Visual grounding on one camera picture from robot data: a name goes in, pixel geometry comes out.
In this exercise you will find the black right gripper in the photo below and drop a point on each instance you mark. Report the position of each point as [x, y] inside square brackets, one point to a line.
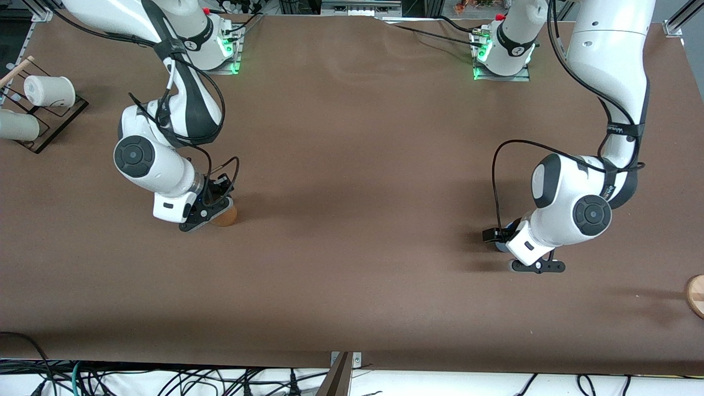
[213, 191]

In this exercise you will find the blue cup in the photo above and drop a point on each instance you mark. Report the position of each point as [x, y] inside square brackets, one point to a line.
[500, 246]

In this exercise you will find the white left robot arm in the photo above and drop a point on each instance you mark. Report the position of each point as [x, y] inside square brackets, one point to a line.
[605, 55]

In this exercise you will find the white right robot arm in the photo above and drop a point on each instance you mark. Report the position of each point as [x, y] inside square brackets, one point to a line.
[148, 159]

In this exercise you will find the bamboo cylinder cup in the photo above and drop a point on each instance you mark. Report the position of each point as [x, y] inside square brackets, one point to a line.
[228, 219]

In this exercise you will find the black cup rack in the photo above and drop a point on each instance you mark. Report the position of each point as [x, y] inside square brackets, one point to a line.
[37, 148]

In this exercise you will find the white cup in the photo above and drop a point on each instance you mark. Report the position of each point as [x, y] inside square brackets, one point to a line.
[49, 91]
[16, 125]

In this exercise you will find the power strip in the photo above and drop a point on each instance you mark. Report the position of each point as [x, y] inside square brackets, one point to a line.
[236, 6]

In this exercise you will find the round wooden disc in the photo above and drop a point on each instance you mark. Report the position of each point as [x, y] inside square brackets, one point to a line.
[697, 297]

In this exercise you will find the silver equipment box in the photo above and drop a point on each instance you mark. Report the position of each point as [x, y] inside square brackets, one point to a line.
[357, 8]

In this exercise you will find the orange background clutter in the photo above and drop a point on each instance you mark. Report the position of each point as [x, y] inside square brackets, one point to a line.
[467, 6]

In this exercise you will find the wooden stick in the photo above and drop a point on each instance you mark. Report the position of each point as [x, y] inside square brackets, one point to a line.
[19, 69]

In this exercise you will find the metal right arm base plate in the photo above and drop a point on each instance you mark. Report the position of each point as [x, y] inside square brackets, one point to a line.
[234, 69]

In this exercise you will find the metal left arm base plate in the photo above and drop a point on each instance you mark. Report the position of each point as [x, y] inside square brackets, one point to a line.
[500, 78]

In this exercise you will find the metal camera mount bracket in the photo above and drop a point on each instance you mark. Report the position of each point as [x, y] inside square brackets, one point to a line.
[357, 360]

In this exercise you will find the dark camera mount pole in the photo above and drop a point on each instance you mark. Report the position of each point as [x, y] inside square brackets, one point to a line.
[336, 379]

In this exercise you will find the aluminium frame profile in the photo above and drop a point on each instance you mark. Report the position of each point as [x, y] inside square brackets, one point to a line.
[41, 12]
[674, 27]

